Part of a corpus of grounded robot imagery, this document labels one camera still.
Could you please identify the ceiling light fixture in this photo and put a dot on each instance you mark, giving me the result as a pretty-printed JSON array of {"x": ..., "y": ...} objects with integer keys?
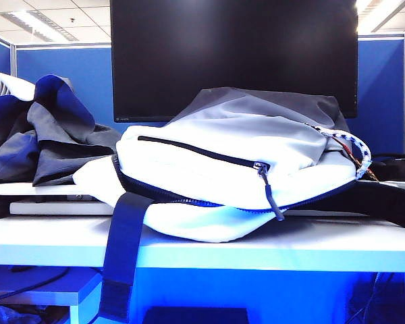
[
  {"x": 44, "y": 25},
  {"x": 384, "y": 15}
]

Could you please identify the white and gray backpack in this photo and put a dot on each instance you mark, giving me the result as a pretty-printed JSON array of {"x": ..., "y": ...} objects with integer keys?
[{"x": 222, "y": 152}]

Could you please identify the crumpled clear plastic bag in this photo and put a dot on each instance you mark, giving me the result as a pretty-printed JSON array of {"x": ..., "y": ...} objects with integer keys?
[{"x": 20, "y": 315}]

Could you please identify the white low shelf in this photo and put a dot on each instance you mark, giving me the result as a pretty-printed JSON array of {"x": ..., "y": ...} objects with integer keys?
[{"x": 54, "y": 290}]

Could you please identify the white desk fan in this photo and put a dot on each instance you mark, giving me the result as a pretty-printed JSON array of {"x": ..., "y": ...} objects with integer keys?
[{"x": 6, "y": 86}]

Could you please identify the gray clothes with blue lining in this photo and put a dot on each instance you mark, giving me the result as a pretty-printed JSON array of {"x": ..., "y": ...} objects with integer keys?
[{"x": 54, "y": 135}]

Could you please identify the black monitor screen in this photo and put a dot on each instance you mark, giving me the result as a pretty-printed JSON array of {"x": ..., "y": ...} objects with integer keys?
[{"x": 222, "y": 50}]

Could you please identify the black box under table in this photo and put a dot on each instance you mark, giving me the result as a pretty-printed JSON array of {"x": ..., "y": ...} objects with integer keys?
[{"x": 195, "y": 315}]

